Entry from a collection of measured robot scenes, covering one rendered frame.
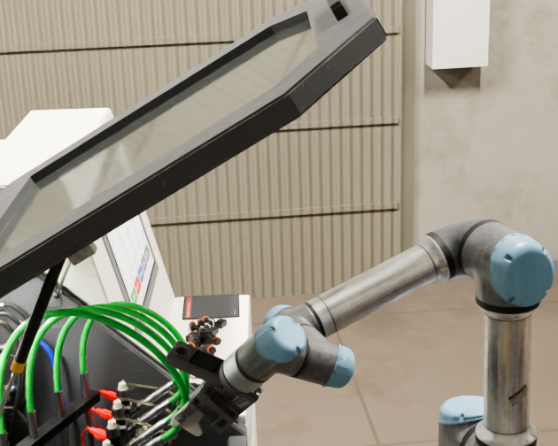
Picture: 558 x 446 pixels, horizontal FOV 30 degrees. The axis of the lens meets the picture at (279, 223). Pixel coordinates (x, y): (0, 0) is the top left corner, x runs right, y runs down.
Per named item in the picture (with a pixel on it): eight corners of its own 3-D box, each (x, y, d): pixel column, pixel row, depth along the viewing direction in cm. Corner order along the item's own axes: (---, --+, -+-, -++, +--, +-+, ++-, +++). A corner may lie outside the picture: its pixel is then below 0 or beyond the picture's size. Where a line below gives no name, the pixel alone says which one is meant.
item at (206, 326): (224, 361, 268) (223, 342, 267) (182, 363, 268) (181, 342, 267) (227, 323, 290) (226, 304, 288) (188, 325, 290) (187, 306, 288)
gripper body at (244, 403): (217, 436, 188) (252, 407, 180) (181, 404, 187) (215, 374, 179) (235, 408, 194) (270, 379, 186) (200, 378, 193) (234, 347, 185)
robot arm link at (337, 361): (336, 332, 190) (285, 318, 184) (365, 357, 180) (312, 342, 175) (319, 372, 191) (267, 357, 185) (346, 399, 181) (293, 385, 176)
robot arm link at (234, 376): (227, 362, 177) (247, 333, 183) (213, 374, 180) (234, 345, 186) (260, 391, 177) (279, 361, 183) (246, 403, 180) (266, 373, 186)
